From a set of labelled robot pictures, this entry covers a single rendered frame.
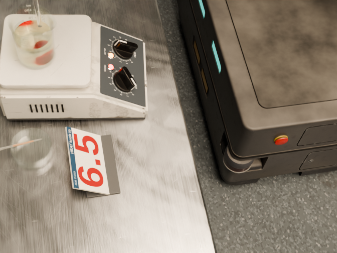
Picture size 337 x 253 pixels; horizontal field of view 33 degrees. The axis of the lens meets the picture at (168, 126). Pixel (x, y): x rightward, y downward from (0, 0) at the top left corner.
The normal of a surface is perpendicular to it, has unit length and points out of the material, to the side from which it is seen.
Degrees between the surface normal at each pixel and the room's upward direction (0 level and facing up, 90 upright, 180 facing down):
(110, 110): 90
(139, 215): 0
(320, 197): 0
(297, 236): 0
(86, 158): 40
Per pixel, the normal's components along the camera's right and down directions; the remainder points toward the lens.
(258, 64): 0.07, -0.50
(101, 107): 0.06, 0.87
